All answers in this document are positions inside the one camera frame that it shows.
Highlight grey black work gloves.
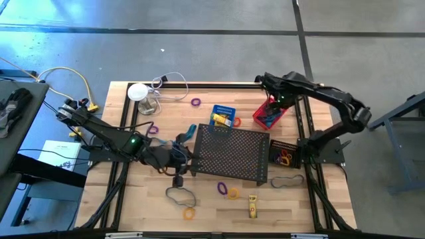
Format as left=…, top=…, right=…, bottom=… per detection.
left=0, top=88, right=34, bottom=139

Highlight yellow extension cable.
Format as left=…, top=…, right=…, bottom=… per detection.
left=0, top=56, right=100, bottom=139

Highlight white paper booklet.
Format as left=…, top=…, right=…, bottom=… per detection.
left=38, top=139, right=82, bottom=172

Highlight black plastic basket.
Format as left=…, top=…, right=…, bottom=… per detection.
left=268, top=139, right=302, bottom=169

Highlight red plastic basket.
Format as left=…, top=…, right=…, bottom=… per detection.
left=252, top=96, right=289, bottom=131

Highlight grey metal cart frame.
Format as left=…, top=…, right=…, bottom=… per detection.
left=367, top=91, right=425, bottom=195

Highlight silver metal bracket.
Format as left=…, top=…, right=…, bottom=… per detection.
left=291, top=233, right=329, bottom=239
left=105, top=232, right=143, bottom=239

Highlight black perforated metal shelf riser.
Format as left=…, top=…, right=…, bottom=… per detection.
left=190, top=123, right=272, bottom=187

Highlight white lamp cable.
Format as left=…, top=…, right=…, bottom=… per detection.
left=145, top=72, right=189, bottom=116

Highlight thin black floor cable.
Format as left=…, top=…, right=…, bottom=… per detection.
left=18, top=148, right=92, bottom=167

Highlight black aluminium table frame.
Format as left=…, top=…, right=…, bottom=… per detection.
left=74, top=82, right=358, bottom=233

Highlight dark grey side table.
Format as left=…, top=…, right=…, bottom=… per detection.
left=0, top=69, right=88, bottom=228

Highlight white mushroom lamp wooden base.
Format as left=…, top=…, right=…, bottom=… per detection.
left=127, top=82, right=158, bottom=116

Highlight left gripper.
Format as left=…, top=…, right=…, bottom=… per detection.
left=155, top=132, right=191, bottom=188

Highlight blue plastic basket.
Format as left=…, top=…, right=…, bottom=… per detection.
left=209, top=104, right=237, bottom=129

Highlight small yellow crayon box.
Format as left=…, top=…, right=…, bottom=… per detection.
left=248, top=195, right=258, bottom=219
left=212, top=114, right=232, bottom=127

